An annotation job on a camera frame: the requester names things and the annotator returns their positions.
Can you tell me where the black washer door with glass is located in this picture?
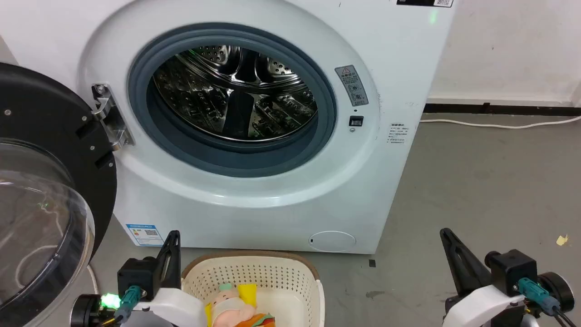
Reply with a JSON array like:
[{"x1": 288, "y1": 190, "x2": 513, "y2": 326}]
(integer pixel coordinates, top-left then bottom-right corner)
[{"x1": 0, "y1": 61, "x2": 118, "y2": 327}]

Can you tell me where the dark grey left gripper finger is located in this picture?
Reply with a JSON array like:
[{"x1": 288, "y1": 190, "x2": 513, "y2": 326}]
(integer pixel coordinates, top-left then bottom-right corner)
[{"x1": 154, "y1": 230, "x2": 182, "y2": 292}]

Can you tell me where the burger plush toy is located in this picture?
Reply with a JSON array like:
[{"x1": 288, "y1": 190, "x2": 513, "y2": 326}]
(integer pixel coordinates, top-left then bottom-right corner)
[{"x1": 236, "y1": 312, "x2": 276, "y2": 327}]

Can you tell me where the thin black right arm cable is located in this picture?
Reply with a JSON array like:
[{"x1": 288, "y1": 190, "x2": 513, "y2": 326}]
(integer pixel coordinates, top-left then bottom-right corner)
[{"x1": 550, "y1": 308, "x2": 581, "y2": 327}]

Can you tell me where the teal right cable connector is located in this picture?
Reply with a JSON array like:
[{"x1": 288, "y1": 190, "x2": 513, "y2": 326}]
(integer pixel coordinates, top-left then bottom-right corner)
[{"x1": 517, "y1": 278, "x2": 561, "y2": 317}]

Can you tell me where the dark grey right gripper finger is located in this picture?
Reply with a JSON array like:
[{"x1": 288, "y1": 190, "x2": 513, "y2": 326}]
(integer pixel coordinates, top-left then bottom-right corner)
[{"x1": 439, "y1": 228, "x2": 492, "y2": 297}]

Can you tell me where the teal cable connector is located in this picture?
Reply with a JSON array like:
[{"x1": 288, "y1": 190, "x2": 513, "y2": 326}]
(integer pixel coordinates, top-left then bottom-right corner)
[
  {"x1": 517, "y1": 278, "x2": 561, "y2": 317},
  {"x1": 113, "y1": 285, "x2": 142, "y2": 324}
]

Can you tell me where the blue energy label sticker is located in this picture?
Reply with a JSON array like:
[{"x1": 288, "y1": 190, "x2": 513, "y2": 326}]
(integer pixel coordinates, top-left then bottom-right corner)
[{"x1": 126, "y1": 223, "x2": 164, "y2": 247}]

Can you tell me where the cream perforated laundry basket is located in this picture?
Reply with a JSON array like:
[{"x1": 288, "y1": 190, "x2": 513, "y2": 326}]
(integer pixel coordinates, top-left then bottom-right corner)
[{"x1": 181, "y1": 251, "x2": 325, "y2": 327}]

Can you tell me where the chrome door hinge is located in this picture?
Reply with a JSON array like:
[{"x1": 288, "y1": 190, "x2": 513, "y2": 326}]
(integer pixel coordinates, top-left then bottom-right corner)
[{"x1": 91, "y1": 83, "x2": 135, "y2": 152}]

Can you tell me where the yellow plush toy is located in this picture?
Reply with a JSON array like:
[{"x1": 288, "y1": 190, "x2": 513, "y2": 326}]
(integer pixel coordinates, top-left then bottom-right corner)
[{"x1": 204, "y1": 284, "x2": 258, "y2": 324}]

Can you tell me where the black baseboard strip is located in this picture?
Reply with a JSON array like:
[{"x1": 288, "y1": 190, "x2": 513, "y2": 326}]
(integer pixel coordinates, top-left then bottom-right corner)
[{"x1": 423, "y1": 104, "x2": 581, "y2": 116}]

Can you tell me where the grey rubber door gasket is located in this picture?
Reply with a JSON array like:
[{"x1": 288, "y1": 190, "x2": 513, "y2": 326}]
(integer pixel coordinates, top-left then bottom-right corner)
[{"x1": 127, "y1": 23, "x2": 337, "y2": 178}]

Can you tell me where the teal left cable connector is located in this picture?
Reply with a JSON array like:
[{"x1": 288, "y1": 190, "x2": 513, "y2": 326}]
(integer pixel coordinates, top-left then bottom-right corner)
[{"x1": 113, "y1": 285, "x2": 142, "y2": 324}]

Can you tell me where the white front-load washing machine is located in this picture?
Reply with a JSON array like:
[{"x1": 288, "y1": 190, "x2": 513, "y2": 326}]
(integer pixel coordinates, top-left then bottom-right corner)
[{"x1": 0, "y1": 0, "x2": 457, "y2": 255}]

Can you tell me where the black label with QR code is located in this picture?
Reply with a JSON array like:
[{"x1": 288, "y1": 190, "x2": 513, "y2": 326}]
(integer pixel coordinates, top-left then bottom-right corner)
[{"x1": 396, "y1": 0, "x2": 454, "y2": 8}]

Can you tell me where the stainless steel washer drum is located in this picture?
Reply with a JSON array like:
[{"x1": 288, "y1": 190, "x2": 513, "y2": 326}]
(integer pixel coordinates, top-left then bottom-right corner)
[{"x1": 152, "y1": 45, "x2": 318, "y2": 142}]

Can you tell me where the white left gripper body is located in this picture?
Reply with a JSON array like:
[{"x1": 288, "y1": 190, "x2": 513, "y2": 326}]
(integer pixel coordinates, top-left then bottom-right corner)
[{"x1": 128, "y1": 287, "x2": 207, "y2": 327}]

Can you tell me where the white cord under door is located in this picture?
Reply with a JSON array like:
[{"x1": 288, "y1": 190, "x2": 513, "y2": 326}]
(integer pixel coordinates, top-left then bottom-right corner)
[{"x1": 86, "y1": 263, "x2": 99, "y2": 296}]

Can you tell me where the round white filter cover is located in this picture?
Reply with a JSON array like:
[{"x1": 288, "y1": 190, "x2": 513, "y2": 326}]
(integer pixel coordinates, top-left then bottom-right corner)
[{"x1": 309, "y1": 230, "x2": 357, "y2": 253}]

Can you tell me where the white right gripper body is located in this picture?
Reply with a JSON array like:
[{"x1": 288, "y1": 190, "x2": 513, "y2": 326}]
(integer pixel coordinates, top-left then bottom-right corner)
[{"x1": 444, "y1": 284, "x2": 528, "y2": 327}]

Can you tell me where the white cable on floor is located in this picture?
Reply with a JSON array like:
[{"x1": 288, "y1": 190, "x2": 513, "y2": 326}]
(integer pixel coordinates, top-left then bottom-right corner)
[{"x1": 420, "y1": 116, "x2": 581, "y2": 129}]

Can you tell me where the grey warning sticker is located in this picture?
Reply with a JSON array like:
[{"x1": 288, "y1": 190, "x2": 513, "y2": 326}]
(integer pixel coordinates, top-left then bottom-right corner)
[{"x1": 335, "y1": 65, "x2": 369, "y2": 108}]

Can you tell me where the white text info sticker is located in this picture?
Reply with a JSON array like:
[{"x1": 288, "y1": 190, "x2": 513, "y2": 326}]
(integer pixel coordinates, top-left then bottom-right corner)
[{"x1": 387, "y1": 122, "x2": 410, "y2": 145}]

